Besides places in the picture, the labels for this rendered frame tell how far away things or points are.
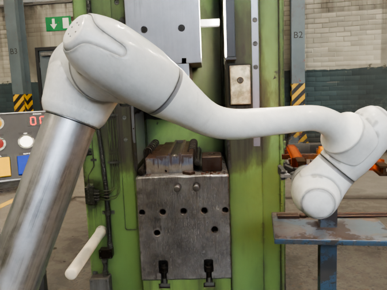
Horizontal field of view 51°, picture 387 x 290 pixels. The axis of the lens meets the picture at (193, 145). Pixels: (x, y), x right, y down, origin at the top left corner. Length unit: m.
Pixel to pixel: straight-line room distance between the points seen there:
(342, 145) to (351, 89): 6.81
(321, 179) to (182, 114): 0.38
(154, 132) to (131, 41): 1.55
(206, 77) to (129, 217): 0.81
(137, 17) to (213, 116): 1.02
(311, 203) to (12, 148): 1.14
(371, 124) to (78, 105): 0.61
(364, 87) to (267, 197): 6.00
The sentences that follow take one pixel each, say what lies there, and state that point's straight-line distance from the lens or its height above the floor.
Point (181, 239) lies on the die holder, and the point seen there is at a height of 0.64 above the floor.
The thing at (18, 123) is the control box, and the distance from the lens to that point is 1.71.
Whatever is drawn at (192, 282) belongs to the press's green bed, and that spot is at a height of 0.45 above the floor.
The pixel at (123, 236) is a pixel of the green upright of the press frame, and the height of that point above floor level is 0.59.
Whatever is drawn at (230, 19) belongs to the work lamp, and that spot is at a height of 1.55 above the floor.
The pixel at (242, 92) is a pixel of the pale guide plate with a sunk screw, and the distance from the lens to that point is 1.81.
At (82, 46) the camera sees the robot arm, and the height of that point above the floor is 1.34.
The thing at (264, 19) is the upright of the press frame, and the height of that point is 1.54.
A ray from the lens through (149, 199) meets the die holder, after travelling 1.70.
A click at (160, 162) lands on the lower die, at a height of 0.96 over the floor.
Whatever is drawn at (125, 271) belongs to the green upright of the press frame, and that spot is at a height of 0.42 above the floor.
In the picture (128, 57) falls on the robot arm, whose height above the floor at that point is 1.32.
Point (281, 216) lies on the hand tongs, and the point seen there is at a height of 0.76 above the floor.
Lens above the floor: 1.27
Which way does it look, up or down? 8 degrees down
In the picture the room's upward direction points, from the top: 2 degrees counter-clockwise
